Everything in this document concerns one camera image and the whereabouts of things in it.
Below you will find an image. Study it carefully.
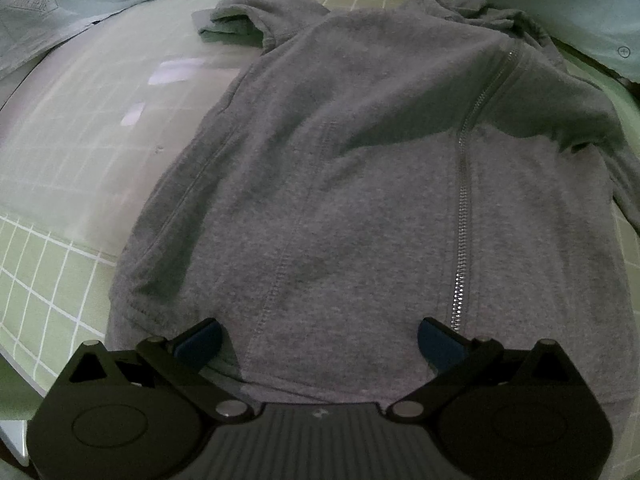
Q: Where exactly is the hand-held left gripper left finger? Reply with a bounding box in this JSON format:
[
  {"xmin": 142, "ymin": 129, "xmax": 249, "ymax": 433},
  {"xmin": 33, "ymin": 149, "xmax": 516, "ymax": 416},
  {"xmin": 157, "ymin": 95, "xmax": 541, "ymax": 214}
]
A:
[{"xmin": 57, "ymin": 317, "xmax": 251, "ymax": 422}]

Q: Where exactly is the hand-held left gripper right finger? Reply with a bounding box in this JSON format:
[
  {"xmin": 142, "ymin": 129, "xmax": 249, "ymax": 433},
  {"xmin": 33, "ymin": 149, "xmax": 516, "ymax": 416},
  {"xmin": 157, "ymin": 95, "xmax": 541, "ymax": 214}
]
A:
[{"xmin": 388, "ymin": 317, "xmax": 585, "ymax": 421}]

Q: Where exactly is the grey zip hoodie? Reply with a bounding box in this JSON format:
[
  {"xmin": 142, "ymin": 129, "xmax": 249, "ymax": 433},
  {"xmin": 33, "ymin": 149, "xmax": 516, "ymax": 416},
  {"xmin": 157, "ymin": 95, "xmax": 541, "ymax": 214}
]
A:
[{"xmin": 105, "ymin": 0, "xmax": 640, "ymax": 411}]

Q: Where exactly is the green grid mat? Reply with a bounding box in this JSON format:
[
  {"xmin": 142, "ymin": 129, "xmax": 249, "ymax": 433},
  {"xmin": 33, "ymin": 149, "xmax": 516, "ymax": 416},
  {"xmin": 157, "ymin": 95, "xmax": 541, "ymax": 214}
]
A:
[{"xmin": 0, "ymin": 0, "xmax": 640, "ymax": 480}]

